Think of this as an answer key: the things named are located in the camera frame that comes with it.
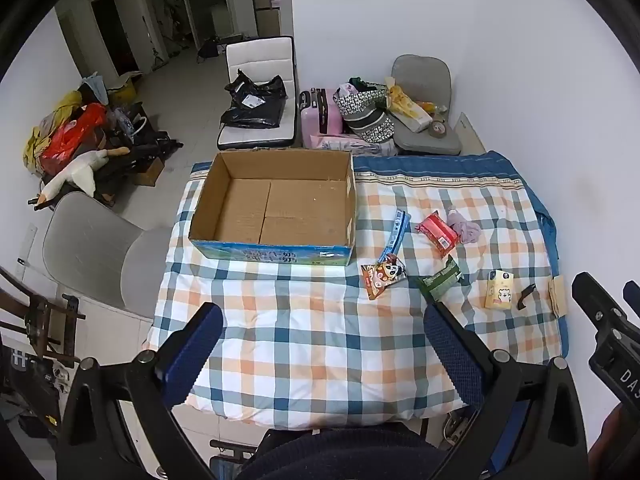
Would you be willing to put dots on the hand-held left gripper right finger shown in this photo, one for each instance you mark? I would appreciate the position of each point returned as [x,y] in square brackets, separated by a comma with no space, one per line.
[452,355]

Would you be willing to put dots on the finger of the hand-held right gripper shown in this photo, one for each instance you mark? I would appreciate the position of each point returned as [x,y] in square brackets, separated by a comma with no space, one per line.
[633,297]
[597,302]

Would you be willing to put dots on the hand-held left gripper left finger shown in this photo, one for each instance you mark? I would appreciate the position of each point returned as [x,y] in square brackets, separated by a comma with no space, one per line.
[192,355]

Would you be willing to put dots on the black clip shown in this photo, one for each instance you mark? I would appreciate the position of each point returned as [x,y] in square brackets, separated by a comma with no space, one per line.
[520,296]

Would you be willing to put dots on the green packet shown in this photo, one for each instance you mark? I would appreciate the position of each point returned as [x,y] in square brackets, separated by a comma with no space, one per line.
[440,278]

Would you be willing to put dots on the yellow tissue pack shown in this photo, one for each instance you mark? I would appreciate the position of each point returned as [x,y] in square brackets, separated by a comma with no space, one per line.
[500,290]

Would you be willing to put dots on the cartoon snack packet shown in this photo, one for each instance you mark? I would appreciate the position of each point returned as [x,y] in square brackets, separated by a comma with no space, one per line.
[382,276]

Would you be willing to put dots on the plaid blanket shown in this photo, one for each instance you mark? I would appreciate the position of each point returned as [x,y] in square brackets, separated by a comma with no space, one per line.
[310,320]

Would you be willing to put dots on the red packet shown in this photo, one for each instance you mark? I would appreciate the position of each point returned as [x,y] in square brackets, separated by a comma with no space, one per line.
[439,232]

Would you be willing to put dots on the purple cloth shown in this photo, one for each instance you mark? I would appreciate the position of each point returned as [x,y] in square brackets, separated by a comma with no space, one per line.
[466,230]

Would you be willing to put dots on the long blue packet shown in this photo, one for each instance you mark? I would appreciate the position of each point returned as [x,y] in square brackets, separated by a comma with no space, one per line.
[397,230]

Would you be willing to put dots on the grey shell chair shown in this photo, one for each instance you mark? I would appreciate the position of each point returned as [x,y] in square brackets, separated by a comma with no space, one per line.
[95,245]

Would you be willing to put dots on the person's dark clothing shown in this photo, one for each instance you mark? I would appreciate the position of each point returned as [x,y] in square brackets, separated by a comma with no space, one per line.
[340,452]

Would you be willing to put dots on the dark wooden chair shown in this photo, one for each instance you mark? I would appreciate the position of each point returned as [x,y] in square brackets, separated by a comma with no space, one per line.
[37,310]

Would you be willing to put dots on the small brown carton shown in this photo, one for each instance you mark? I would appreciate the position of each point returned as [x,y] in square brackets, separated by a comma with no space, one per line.
[150,172]

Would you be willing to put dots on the open cardboard box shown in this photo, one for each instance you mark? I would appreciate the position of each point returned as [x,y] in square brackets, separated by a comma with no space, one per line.
[300,200]

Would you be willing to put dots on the black folded stand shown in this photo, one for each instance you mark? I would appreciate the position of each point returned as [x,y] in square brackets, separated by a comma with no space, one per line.
[145,152]

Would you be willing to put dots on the white board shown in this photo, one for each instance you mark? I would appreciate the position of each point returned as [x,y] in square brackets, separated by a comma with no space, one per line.
[470,137]

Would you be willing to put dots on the white goose plush toy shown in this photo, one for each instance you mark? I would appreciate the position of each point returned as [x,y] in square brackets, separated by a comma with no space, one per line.
[80,176]

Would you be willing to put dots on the tape roll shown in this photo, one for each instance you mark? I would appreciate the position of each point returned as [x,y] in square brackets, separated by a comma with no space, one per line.
[431,130]

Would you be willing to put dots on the pink plastic package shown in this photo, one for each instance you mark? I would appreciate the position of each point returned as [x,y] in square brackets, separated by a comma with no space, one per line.
[345,143]

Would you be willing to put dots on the black and white patterned bag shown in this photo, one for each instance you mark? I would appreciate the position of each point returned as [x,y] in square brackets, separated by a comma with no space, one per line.
[370,120]

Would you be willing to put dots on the yellow plastic bag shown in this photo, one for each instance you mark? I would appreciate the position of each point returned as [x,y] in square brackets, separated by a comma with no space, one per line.
[410,109]

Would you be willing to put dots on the black plastic bag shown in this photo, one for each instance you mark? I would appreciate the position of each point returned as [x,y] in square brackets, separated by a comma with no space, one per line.
[255,110]

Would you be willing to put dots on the red plastic bag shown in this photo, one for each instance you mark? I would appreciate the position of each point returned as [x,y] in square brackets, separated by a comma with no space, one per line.
[75,130]

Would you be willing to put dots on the yellow bin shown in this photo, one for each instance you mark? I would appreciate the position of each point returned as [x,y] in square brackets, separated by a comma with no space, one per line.
[122,95]

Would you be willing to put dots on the pink suitcase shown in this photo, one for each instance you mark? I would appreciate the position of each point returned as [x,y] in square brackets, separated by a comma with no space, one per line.
[325,115]

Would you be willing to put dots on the yellow cloth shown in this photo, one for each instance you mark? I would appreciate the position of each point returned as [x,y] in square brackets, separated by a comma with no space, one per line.
[67,102]

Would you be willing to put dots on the grey padded chair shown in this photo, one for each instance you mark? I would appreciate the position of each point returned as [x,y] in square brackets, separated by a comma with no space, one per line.
[422,70]

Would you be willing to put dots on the white cushioned chair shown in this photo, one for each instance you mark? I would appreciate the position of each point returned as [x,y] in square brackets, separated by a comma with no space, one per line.
[257,57]

